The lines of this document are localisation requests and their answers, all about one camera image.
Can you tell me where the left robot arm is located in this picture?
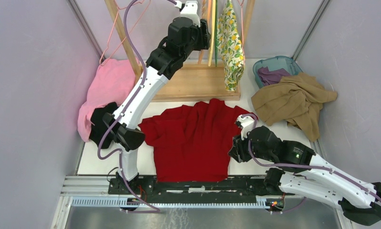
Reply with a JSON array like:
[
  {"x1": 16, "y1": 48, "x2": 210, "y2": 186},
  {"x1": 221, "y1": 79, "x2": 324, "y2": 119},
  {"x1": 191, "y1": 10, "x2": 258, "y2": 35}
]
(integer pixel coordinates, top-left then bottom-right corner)
[{"x1": 103, "y1": 17, "x2": 211, "y2": 194}]

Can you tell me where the purple cloth in basket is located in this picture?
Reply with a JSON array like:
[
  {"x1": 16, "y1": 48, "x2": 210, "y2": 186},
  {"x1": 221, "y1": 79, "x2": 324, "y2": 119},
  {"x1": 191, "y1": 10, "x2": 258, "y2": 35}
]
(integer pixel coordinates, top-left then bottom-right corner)
[{"x1": 257, "y1": 67, "x2": 291, "y2": 86}]

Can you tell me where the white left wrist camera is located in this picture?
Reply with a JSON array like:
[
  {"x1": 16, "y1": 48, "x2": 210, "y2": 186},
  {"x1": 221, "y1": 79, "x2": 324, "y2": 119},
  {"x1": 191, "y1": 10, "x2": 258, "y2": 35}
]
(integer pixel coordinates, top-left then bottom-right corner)
[{"x1": 174, "y1": 0, "x2": 201, "y2": 27}]

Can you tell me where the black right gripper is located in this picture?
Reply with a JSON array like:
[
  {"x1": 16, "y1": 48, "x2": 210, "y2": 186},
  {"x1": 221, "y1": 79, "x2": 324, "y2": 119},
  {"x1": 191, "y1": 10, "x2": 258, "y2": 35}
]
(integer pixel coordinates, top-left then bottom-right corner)
[{"x1": 227, "y1": 128, "x2": 275, "y2": 163}]

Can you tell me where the teal plastic basket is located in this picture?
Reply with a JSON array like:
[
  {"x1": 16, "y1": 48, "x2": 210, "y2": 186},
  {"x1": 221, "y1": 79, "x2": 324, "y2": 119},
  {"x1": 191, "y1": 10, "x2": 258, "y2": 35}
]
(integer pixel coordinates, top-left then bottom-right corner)
[{"x1": 252, "y1": 56, "x2": 303, "y2": 88}]

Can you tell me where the lemon print skirt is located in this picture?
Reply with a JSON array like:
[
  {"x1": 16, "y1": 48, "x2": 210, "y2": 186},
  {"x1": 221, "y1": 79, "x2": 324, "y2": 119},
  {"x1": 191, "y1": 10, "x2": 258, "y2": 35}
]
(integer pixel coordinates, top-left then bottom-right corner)
[{"x1": 216, "y1": 0, "x2": 245, "y2": 91}]

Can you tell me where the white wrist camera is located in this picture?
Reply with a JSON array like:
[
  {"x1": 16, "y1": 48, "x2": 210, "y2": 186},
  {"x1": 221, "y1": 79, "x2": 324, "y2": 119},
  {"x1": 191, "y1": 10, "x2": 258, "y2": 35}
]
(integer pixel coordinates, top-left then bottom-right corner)
[
  {"x1": 235, "y1": 114, "x2": 258, "y2": 140},
  {"x1": 174, "y1": 0, "x2": 201, "y2": 27}
]

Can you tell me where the black cloth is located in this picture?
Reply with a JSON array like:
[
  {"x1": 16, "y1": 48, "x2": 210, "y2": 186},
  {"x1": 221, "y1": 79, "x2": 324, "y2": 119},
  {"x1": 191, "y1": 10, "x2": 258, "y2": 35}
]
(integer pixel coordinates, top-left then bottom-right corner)
[{"x1": 89, "y1": 102, "x2": 118, "y2": 146}]

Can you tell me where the red garment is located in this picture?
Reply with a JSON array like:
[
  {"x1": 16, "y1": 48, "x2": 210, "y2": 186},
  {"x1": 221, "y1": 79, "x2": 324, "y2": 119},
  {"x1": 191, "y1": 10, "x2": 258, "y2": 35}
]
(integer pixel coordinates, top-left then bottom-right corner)
[{"x1": 139, "y1": 99, "x2": 248, "y2": 182}]

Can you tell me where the pink garment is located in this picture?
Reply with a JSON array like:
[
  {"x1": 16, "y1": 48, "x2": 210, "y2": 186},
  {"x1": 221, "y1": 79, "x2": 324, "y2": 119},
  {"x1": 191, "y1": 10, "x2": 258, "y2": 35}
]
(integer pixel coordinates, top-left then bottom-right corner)
[{"x1": 77, "y1": 59, "x2": 136, "y2": 142}]

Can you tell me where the pink hanger on rack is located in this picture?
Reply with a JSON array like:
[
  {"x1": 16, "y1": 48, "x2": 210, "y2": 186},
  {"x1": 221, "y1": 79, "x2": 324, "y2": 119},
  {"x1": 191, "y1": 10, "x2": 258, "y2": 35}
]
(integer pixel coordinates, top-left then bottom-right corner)
[{"x1": 99, "y1": 0, "x2": 152, "y2": 66}]

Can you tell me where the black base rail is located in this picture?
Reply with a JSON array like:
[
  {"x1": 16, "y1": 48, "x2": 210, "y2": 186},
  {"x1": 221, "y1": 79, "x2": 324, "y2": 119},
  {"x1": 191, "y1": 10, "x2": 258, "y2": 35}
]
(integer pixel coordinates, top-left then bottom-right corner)
[{"x1": 108, "y1": 175, "x2": 283, "y2": 204}]

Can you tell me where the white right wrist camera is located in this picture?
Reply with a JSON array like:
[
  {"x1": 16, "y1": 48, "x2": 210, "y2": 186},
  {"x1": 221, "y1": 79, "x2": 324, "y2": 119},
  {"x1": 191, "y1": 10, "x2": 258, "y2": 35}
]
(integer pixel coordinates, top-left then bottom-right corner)
[{"x1": 235, "y1": 114, "x2": 258, "y2": 140}]

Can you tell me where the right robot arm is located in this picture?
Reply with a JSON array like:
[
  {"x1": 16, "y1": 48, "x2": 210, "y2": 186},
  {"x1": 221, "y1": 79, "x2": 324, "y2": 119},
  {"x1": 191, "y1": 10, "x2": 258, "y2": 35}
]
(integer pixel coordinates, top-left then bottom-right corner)
[{"x1": 228, "y1": 126, "x2": 381, "y2": 226}]

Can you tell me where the tan garment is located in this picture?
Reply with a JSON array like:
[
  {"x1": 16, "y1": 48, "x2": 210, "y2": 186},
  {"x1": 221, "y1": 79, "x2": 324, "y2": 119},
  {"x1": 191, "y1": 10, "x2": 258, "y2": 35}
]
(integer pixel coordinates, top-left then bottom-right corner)
[{"x1": 251, "y1": 73, "x2": 338, "y2": 142}]

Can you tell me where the green wire hanger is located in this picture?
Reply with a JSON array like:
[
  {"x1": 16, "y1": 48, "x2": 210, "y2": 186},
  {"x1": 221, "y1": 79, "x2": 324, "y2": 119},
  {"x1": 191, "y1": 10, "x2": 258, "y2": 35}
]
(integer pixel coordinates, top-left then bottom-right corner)
[{"x1": 214, "y1": 0, "x2": 218, "y2": 67}]

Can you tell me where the wooden clothes rack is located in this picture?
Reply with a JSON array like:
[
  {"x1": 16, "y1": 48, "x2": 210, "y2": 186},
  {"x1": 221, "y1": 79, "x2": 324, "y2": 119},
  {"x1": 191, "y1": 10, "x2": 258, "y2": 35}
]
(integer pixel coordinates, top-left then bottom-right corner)
[{"x1": 103, "y1": 0, "x2": 257, "y2": 103}]

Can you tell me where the yellow wooden hanger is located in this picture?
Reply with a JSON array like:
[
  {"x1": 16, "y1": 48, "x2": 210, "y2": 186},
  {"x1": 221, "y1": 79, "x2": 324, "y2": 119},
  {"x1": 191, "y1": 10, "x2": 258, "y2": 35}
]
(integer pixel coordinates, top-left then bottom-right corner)
[{"x1": 202, "y1": 0, "x2": 216, "y2": 66}]

